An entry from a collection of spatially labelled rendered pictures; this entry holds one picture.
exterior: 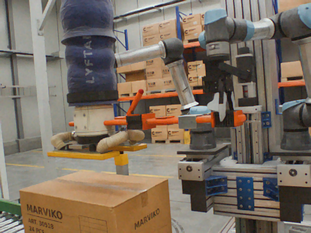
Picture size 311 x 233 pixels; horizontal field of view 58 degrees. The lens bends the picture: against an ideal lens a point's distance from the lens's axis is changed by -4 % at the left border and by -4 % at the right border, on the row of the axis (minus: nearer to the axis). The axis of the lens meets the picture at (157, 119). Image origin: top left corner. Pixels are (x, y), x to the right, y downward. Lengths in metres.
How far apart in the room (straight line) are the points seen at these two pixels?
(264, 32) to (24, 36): 11.00
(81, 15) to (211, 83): 0.59
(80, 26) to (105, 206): 0.71
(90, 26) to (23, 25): 10.81
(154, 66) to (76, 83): 8.27
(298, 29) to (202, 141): 0.72
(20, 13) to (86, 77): 10.94
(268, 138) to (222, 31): 0.87
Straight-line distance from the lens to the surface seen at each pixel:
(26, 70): 11.68
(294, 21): 1.34
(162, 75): 9.28
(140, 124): 1.09
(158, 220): 1.37
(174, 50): 1.61
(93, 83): 1.20
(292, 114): 1.47
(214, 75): 0.96
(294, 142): 1.48
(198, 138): 1.61
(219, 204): 1.65
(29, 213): 1.52
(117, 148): 1.30
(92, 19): 1.25
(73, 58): 1.25
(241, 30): 1.04
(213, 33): 0.97
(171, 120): 1.03
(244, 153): 1.66
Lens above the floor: 1.31
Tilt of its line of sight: 3 degrees down
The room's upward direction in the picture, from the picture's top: 5 degrees counter-clockwise
